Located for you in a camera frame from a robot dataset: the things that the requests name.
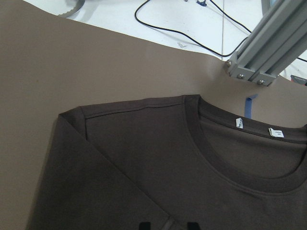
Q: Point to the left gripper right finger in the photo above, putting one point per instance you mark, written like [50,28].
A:
[193,226]

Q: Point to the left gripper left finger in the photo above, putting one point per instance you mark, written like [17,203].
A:
[145,226]

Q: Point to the brown t-shirt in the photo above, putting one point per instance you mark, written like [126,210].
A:
[171,162]

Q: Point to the aluminium frame post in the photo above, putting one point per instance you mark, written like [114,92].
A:
[278,39]

